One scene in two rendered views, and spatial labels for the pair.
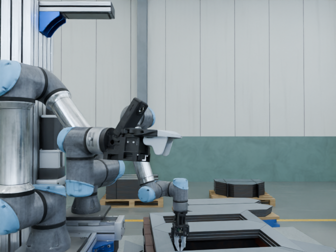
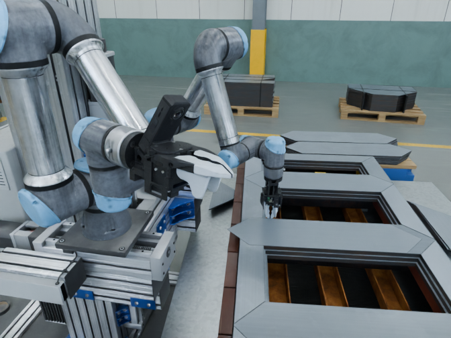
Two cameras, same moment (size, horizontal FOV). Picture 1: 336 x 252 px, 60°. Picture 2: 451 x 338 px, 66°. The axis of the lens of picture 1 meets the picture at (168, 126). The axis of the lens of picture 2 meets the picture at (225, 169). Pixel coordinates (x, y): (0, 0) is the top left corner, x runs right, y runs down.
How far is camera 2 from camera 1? 0.35 m
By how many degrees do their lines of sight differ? 29
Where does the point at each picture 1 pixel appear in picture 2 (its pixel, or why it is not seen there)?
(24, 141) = (43, 121)
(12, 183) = (41, 174)
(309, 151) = not seen: outside the picture
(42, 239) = (95, 223)
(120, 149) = (146, 178)
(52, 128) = not seen: hidden behind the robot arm
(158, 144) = (197, 184)
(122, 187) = (229, 91)
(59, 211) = not seen: hidden behind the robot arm
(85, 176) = (114, 190)
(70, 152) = (89, 160)
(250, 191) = (393, 104)
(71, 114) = (101, 80)
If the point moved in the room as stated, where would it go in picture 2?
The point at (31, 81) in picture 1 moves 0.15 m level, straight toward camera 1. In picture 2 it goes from (30, 33) to (8, 41)
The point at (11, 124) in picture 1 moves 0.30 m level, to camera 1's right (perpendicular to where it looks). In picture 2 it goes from (19, 100) to (147, 108)
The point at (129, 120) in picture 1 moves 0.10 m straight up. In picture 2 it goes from (158, 131) to (152, 68)
